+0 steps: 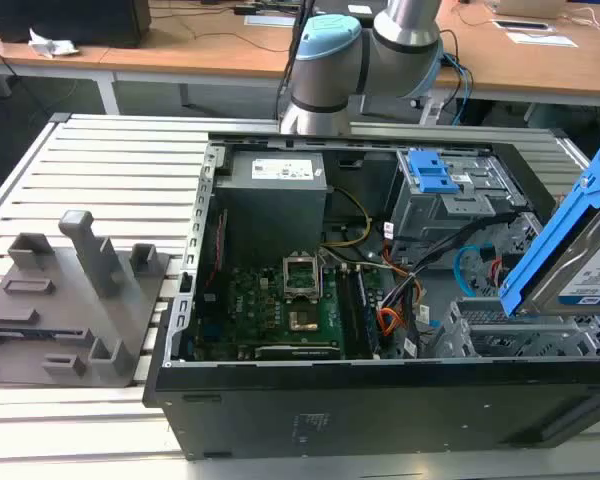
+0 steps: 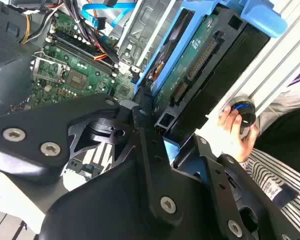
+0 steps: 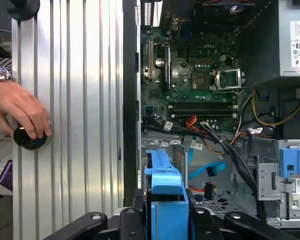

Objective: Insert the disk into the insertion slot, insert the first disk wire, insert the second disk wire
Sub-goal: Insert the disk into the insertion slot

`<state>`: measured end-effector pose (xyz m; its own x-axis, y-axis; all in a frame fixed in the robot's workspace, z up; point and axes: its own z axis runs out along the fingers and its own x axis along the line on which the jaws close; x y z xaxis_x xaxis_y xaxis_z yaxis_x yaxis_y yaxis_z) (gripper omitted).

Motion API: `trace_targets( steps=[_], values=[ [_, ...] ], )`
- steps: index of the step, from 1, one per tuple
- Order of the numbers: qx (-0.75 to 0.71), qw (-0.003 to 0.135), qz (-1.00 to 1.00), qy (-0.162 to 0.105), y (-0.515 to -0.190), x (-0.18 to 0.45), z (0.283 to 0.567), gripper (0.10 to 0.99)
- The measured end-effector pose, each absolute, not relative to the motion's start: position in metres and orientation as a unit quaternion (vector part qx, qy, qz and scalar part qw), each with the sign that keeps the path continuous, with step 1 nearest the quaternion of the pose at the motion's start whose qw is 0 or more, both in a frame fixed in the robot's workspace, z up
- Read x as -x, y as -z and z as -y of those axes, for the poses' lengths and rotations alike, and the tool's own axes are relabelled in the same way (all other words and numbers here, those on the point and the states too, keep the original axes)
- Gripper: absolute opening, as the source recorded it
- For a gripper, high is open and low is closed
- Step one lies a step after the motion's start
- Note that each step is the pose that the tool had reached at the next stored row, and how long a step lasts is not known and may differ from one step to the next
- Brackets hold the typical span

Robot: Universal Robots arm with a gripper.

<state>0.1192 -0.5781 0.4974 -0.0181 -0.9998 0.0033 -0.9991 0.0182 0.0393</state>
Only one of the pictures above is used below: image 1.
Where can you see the hard disk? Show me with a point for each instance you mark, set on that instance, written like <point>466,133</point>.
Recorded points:
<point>592,272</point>

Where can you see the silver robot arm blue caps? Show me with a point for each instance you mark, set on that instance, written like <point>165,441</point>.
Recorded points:
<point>325,75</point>

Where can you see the blue empty disk carrier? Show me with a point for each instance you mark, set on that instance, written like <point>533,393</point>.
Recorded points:
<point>430,172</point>

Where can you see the grey metal disk bay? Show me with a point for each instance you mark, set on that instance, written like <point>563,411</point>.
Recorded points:
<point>530,340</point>

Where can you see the grey power supply unit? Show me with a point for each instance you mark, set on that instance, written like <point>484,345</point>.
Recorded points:
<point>270,210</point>

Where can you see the CPU socket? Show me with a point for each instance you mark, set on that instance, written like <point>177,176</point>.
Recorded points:
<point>303,321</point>

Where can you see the green motherboard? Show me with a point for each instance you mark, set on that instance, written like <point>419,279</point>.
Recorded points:
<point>250,305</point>

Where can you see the RAM stick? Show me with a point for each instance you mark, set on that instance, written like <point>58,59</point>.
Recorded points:
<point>368,315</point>

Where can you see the black graphics card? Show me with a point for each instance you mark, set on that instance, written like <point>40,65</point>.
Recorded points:
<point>300,351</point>

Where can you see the grey metal drive cage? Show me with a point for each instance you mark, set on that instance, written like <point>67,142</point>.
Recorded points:
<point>420,215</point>

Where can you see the black open PC case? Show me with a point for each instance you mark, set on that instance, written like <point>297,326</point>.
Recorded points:
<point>330,415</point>

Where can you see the white paper sheet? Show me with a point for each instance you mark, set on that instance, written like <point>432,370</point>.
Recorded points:
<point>270,21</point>
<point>542,39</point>

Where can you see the grey parts rack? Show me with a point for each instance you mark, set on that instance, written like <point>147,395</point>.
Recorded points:
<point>70,310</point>

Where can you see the crumpled white paper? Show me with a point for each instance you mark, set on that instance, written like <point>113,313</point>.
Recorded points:
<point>50,46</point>

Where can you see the black box on desk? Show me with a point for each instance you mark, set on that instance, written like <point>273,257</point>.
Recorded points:
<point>65,22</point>

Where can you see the cardboard box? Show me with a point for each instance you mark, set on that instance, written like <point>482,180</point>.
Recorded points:
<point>530,6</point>

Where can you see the wooden desk white frame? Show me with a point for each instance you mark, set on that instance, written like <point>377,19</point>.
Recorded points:
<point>180,50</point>
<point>530,65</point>

